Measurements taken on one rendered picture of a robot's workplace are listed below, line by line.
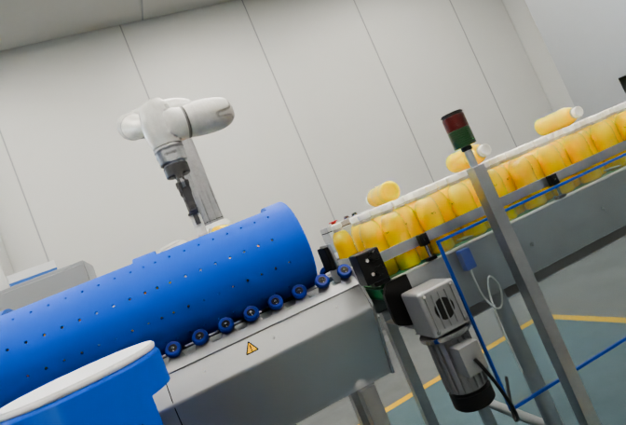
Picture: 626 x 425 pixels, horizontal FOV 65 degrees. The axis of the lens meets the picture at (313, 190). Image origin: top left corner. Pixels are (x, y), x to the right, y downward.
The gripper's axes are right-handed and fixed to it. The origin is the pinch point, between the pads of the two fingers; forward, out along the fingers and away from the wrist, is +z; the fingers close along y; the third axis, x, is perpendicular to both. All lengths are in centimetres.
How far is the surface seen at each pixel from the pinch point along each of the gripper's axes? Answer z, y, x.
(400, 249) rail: 29, 20, 49
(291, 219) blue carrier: 9.2, 12.1, 24.4
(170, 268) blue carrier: 9.3, 12.7, -11.7
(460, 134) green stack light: 6, 38, 70
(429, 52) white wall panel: -111, -298, 303
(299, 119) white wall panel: -86, -284, 134
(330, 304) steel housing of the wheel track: 36.1, 12.0, 25.5
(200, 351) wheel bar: 32.9, 11.6, -12.3
